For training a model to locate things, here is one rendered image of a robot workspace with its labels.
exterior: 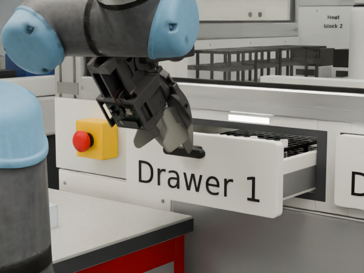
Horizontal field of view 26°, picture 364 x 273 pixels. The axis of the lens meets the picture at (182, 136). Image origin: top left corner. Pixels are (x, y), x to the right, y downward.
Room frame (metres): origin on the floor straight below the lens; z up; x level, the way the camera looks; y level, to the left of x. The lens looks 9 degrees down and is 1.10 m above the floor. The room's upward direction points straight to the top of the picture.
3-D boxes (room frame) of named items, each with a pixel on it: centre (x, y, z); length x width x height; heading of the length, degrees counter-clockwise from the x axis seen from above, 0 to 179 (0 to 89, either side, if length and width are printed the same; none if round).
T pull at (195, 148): (1.17, -0.01, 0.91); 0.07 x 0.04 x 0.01; 52
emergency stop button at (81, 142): (1.46, 0.19, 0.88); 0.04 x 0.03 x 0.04; 52
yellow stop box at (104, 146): (1.49, 0.16, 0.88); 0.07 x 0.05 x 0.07; 52
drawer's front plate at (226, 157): (1.20, -0.03, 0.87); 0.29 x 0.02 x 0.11; 52
